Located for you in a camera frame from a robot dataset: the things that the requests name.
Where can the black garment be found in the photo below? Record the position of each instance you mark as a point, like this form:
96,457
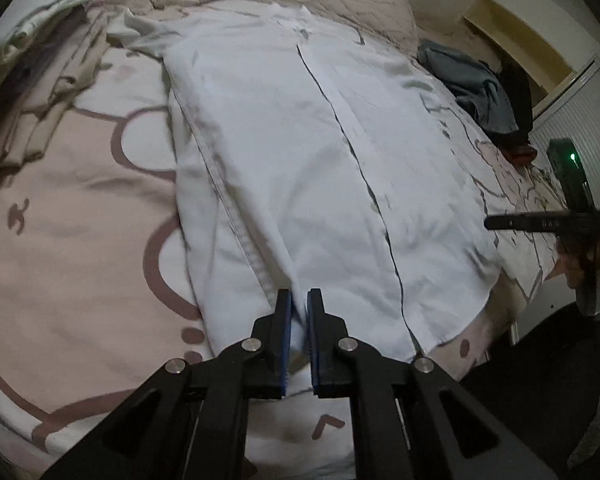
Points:
517,100

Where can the stack of folded beige clothes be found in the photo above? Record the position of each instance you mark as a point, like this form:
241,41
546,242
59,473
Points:
45,85

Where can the grey-blue crumpled garment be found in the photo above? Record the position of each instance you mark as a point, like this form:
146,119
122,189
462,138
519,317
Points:
467,85

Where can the pink printed blanket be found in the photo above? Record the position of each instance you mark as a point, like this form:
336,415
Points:
75,240

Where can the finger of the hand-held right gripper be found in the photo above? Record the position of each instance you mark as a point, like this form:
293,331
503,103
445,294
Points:
525,222

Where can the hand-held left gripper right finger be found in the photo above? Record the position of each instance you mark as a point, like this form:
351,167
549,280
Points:
314,345

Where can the white slatted cabinet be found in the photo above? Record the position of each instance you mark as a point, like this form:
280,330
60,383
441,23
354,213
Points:
580,125

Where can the pink quilted bedspread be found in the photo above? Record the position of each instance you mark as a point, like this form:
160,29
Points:
340,0

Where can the person's right hand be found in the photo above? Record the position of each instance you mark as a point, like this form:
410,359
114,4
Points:
575,272

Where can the yellow wall shelf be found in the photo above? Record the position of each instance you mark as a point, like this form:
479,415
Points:
525,45

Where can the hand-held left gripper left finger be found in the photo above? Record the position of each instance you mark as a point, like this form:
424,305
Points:
282,340

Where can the folded white cloth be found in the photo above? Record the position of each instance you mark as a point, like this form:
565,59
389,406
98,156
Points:
35,15

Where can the red small object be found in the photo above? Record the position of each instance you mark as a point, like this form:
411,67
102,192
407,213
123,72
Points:
522,152

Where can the white button shirt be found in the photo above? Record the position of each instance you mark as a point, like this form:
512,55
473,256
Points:
305,170

